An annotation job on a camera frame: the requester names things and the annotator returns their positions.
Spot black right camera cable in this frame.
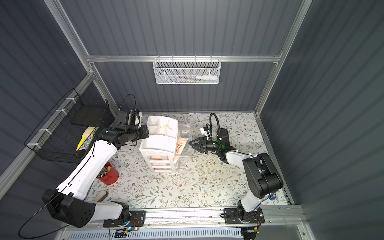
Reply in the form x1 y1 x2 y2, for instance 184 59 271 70
208 112 221 139

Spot red pencil cup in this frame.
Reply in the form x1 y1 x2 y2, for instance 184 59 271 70
97 162 119 185

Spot white desk drawer organizer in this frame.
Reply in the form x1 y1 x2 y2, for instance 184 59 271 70
140 116 179 173

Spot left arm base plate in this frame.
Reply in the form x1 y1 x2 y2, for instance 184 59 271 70
103 211 147 228

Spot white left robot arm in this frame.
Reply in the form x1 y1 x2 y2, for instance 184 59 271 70
42 125 149 228

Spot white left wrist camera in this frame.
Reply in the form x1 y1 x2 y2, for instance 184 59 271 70
127 109 142 128

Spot clear plastic drawer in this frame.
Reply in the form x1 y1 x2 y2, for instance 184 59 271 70
174 124 193 161

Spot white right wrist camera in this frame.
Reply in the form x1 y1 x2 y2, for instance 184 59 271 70
200 127 210 138

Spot white wire mesh basket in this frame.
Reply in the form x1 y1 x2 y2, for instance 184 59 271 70
153 59 222 85

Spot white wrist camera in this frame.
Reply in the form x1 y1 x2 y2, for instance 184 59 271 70
127 109 142 128
200 127 210 138

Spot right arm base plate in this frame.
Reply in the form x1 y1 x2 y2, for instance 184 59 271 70
220 207 265 225

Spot black wire wall basket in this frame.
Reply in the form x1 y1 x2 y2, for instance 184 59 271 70
24 89 114 164

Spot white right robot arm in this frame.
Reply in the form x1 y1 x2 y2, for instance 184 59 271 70
189 129 284 224

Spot pink postcards stack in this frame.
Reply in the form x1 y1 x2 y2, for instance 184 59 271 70
175 137 188 156

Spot white marker in basket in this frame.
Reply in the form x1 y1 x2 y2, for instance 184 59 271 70
196 75 218 82

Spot yellow sticky notes pad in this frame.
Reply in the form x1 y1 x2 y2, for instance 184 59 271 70
82 127 95 138

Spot black notebook in basket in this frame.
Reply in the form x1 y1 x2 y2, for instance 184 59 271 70
70 105 105 127

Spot beige eraser block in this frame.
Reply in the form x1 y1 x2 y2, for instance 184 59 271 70
94 190 109 203

